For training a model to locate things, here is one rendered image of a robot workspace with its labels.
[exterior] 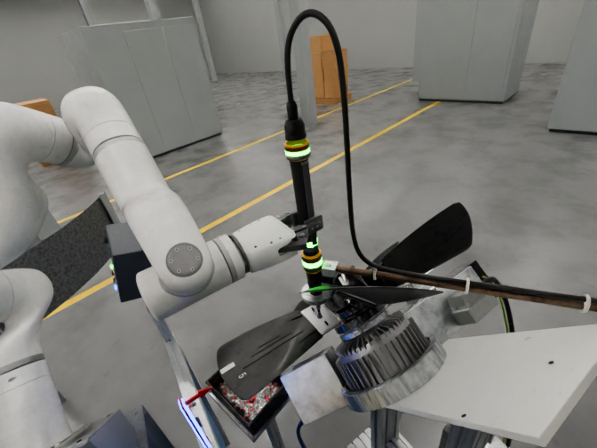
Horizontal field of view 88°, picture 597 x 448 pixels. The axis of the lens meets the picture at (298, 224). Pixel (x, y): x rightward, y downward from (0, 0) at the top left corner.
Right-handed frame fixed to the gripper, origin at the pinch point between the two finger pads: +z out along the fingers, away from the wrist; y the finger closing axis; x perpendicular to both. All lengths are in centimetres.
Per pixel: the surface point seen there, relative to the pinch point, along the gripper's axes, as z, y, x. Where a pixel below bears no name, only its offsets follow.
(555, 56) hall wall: 1159, -395, -143
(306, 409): -12, 5, -51
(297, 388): -11.0, 1.0, -46.8
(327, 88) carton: 513, -653, -114
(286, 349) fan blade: -12.0, 3.2, -27.2
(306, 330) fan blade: -5.3, 1.5, -27.6
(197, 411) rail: -36, -19, -60
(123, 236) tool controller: -35, -70, -22
